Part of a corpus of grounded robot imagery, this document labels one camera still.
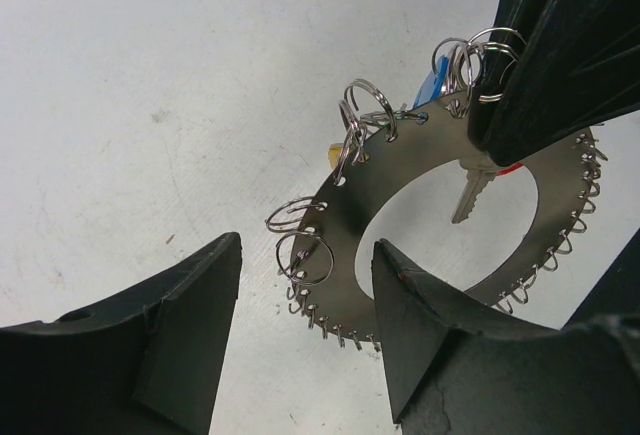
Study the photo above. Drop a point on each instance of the metal disc keyring holder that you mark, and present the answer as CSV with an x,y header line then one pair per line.
x,y
413,178

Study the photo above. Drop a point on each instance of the yellow tagged key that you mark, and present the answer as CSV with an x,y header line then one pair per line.
x,y
340,154

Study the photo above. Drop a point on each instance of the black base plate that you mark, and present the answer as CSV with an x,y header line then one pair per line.
x,y
618,290

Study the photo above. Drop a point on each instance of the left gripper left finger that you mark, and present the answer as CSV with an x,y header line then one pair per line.
x,y
146,360

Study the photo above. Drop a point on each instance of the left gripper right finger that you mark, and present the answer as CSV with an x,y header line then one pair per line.
x,y
456,366

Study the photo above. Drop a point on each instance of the blue tagged key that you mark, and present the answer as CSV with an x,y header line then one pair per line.
x,y
431,87

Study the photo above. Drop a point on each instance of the red tagged key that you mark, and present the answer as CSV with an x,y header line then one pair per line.
x,y
480,171

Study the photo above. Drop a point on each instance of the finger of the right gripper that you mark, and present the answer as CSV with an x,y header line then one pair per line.
x,y
510,40
579,67

